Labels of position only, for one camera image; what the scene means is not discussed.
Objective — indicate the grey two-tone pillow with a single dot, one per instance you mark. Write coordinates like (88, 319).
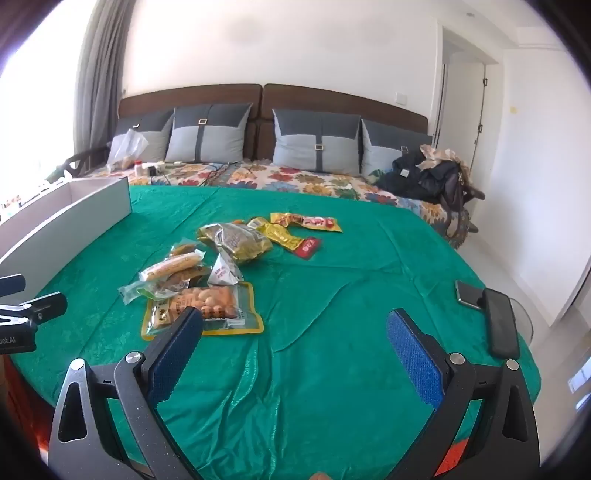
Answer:
(152, 134)
(221, 138)
(383, 152)
(300, 147)

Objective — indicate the green-edged brown snack packet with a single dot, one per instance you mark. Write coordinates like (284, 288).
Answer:
(161, 288)

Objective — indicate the yellow snack packet figure print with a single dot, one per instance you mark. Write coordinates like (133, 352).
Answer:
(318, 224)

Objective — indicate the black jacket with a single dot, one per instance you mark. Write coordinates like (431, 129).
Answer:
(415, 177)

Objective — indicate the white power strip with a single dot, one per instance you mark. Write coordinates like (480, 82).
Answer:
(159, 168)

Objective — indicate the grey smartphone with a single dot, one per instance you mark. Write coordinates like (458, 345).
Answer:
(468, 295)

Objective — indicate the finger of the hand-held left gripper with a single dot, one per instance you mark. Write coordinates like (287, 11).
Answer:
(11, 282)
(41, 305)

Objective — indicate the brown handbag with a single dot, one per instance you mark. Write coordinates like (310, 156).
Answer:
(455, 194)

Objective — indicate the white triangular snack packet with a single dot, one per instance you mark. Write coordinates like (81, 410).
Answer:
(222, 274)

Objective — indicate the green patterned cloth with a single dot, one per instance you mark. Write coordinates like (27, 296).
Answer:
(376, 173)

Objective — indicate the white wall switch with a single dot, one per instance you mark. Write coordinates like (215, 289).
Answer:
(401, 98)

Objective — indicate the clear corn sausage packet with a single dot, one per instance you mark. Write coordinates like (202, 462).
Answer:
(171, 266)

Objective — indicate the floral bed blanket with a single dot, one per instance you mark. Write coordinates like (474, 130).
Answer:
(300, 177)

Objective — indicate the white door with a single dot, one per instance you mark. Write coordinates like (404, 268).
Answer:
(461, 115)

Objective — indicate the gold bag of brown eggs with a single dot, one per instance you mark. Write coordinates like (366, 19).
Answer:
(240, 242)

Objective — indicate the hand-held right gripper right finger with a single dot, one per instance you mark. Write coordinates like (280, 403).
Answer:
(415, 360)

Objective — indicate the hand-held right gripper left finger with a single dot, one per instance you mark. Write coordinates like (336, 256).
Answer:
(175, 355)

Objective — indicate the white rectangular box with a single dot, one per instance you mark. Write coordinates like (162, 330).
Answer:
(69, 217)

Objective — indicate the yellow-edged packet of round snacks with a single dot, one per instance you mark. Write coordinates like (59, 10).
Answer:
(212, 302)

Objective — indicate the beige scarf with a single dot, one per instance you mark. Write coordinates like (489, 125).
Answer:
(438, 154)

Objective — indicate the black oblong case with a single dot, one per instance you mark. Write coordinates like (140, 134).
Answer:
(501, 323)

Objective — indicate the clear plastic bag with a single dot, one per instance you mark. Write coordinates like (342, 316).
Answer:
(127, 147)

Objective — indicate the white jar with red lid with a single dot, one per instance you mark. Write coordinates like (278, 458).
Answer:
(138, 168)

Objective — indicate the grey curtain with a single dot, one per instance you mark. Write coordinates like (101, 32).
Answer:
(99, 69)

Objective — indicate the brown wooden headboard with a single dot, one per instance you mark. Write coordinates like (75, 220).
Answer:
(323, 99)

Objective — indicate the yellow snack packet red end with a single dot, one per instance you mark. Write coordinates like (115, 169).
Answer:
(286, 240)

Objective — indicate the orange sausage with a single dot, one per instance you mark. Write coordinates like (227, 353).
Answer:
(182, 250)

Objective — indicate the dark wooden chair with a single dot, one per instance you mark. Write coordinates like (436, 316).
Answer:
(78, 164)

